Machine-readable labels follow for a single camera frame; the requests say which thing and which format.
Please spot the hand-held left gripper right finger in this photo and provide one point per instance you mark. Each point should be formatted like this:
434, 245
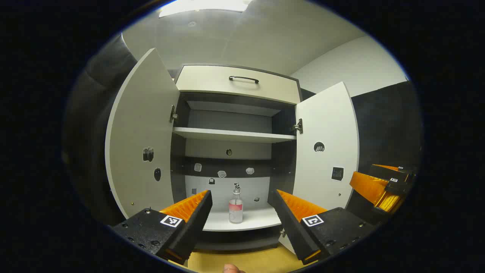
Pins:
293, 231

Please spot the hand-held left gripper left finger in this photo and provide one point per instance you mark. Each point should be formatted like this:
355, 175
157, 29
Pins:
193, 231

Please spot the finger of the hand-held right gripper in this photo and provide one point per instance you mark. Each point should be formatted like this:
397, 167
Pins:
396, 186
390, 172

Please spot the clear bottle with red label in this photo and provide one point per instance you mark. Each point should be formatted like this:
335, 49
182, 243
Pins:
235, 210

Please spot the white cabinet door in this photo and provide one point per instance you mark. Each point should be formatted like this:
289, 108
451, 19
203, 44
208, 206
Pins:
326, 125
140, 125

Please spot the metal door hinge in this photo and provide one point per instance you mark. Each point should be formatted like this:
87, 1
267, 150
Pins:
173, 113
298, 126

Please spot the white cabinet shelf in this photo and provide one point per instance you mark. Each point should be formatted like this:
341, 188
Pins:
235, 134

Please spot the grey and white cabinet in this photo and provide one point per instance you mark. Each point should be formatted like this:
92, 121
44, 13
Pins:
227, 121

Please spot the white cabinet drawer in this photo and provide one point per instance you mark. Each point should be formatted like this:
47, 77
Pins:
212, 81

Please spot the black backdrop cloth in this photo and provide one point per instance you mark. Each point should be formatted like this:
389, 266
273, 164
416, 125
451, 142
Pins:
386, 129

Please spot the ceiling light panel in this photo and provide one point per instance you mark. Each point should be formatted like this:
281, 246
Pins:
204, 7

